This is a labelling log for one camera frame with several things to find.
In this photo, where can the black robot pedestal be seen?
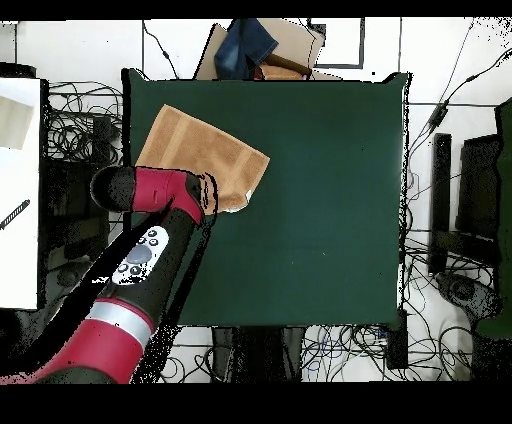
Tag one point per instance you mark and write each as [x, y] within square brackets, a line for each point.
[260, 356]

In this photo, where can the black metal frame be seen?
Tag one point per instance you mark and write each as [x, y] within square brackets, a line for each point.
[440, 180]

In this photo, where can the blue jeans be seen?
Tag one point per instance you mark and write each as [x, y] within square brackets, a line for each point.
[240, 48]

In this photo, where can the dark green fabric furniture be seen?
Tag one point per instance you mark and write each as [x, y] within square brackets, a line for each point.
[504, 200]

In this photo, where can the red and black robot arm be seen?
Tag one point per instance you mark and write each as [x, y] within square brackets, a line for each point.
[160, 192]

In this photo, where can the dark brown garment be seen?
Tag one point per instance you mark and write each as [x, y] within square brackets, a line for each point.
[288, 63]

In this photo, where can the white desk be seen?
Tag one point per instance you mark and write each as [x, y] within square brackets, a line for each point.
[20, 260]

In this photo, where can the tan terry towel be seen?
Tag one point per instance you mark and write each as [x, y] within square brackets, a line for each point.
[208, 148]

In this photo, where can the black equipment rack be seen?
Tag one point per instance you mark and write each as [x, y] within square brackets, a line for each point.
[68, 200]

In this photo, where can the beige paper sheet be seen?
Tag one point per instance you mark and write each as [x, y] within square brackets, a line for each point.
[14, 124]

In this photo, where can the black rectangular box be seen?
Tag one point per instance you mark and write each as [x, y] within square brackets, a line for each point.
[396, 344]

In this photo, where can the black striped pen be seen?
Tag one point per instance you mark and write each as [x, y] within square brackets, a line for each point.
[16, 212]

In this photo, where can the brown cardboard box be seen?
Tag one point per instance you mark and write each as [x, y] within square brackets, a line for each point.
[296, 36]

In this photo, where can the dark green table cloth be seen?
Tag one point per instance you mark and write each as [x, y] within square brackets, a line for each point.
[300, 260]

